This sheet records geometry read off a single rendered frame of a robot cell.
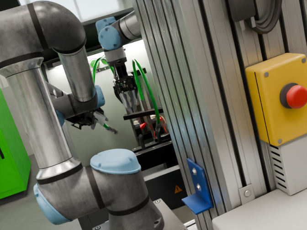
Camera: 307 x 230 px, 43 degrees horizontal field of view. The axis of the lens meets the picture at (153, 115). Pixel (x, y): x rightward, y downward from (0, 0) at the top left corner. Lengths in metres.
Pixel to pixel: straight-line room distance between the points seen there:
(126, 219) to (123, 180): 0.11
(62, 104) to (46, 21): 0.40
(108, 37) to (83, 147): 0.92
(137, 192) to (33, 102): 0.34
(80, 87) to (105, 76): 0.78
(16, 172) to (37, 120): 3.38
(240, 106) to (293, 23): 0.17
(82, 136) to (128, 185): 1.07
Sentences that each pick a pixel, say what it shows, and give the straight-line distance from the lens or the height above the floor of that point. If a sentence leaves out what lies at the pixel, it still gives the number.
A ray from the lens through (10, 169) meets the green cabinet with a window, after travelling 4.33.
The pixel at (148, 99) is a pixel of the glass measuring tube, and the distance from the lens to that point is 2.00.
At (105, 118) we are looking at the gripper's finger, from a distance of 1.56.
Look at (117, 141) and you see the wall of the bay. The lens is 2.06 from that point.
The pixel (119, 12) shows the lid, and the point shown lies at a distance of 1.81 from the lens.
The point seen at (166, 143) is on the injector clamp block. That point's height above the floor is 0.98.
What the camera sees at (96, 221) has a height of 0.86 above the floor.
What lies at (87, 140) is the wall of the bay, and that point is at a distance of 2.04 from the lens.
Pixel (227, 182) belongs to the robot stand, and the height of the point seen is 1.28.
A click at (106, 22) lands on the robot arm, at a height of 1.57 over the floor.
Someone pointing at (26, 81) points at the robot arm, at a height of 1.51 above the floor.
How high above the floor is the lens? 1.62
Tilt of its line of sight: 17 degrees down
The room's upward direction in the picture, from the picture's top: 17 degrees counter-clockwise
